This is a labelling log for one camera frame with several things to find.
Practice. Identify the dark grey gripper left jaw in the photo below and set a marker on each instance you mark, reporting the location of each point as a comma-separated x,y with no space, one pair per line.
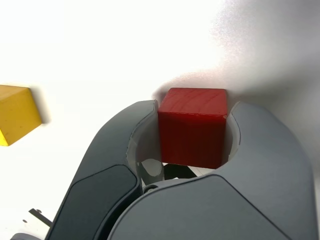
105,155

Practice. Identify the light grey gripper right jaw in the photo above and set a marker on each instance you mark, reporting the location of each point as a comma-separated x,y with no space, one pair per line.
262,175

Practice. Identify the yellow cube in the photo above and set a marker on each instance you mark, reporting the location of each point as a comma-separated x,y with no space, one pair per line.
15,115

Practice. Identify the red cube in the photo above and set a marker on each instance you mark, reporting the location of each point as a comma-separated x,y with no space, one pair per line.
192,135

